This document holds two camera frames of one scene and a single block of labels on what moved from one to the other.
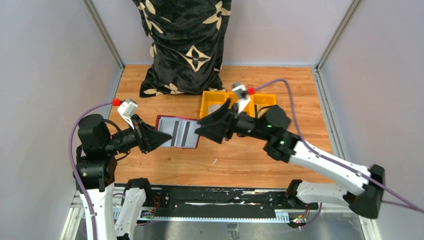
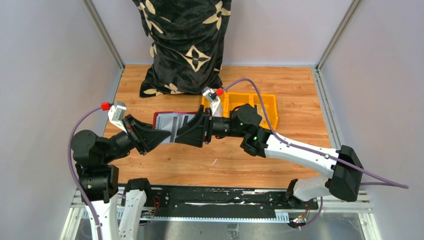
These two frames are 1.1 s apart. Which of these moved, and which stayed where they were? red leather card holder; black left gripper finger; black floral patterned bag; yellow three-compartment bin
Moved: red leather card holder
Stayed: yellow three-compartment bin; black floral patterned bag; black left gripper finger
